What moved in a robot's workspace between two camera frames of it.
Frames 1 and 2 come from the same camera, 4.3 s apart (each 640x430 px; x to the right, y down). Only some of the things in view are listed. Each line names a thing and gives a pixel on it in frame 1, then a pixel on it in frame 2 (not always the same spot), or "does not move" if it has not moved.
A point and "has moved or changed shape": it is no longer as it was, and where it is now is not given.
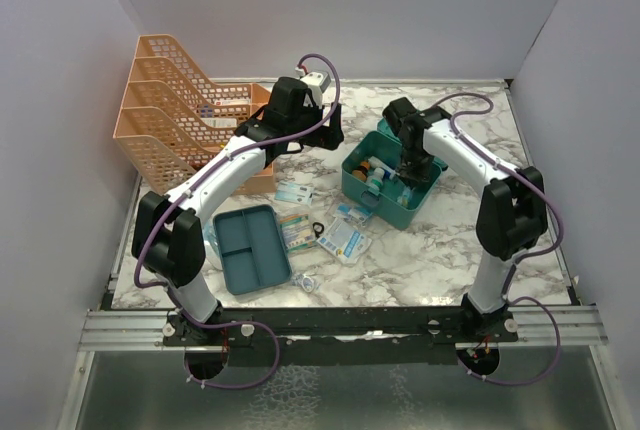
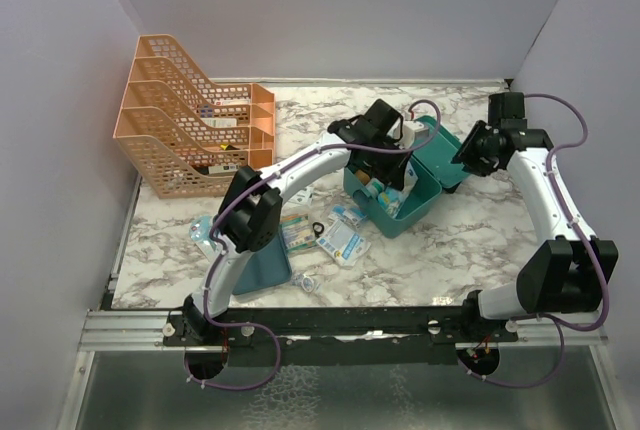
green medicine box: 371,181 has moved or changed shape
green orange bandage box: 298,233 does not move
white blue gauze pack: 345,242 does not move
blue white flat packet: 294,192 does not move
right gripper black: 414,176 to 476,165
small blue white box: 354,213 does not move
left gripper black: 328,137 to 394,175
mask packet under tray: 211,247 does not move
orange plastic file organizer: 174,121 does not move
